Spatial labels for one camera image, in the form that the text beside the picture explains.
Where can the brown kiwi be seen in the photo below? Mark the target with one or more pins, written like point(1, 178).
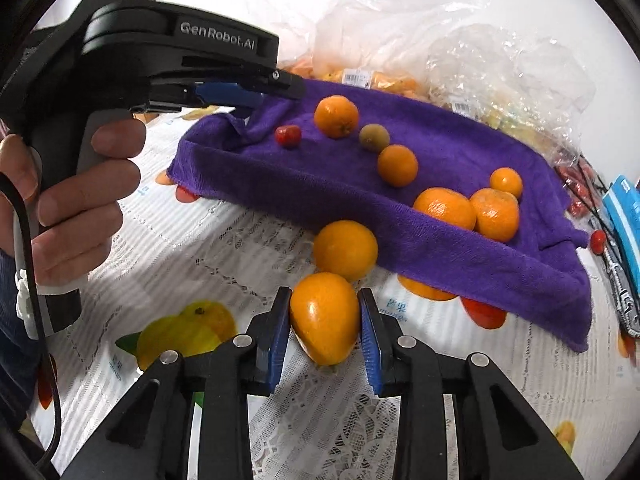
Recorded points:
point(374, 137)

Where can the small red tomato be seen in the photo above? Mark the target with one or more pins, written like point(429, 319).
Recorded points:
point(288, 136)
point(597, 241)

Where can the large orange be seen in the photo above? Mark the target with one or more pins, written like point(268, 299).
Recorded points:
point(345, 250)

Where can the person's left hand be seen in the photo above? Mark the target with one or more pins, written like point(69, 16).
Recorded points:
point(85, 195)

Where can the clear bag of red tomatoes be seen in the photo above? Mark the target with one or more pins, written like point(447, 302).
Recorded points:
point(575, 185)

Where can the grey checked cloth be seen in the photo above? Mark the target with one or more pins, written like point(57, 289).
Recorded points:
point(622, 295)

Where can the clear bag of mandarins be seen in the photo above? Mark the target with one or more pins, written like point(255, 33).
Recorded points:
point(300, 66)

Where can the small mandarin orange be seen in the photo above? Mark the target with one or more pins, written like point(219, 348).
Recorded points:
point(506, 182)

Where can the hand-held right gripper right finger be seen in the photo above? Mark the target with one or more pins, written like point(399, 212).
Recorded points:
point(370, 355)

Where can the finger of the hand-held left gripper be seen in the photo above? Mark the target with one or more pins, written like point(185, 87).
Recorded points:
point(225, 92)

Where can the purple towel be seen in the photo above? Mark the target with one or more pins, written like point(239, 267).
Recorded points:
point(350, 195)

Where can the blue tissue box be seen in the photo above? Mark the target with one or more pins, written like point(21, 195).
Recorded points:
point(622, 215)

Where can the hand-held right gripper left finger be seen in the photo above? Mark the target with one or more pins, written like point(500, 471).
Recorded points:
point(272, 352)

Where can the orange-yellow mango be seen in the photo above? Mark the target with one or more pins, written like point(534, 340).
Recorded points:
point(325, 315)

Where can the clear bag of yellow fruit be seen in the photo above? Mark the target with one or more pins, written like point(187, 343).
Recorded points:
point(505, 85)

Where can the large clear bag of oranges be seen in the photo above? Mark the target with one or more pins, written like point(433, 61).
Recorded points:
point(380, 35)

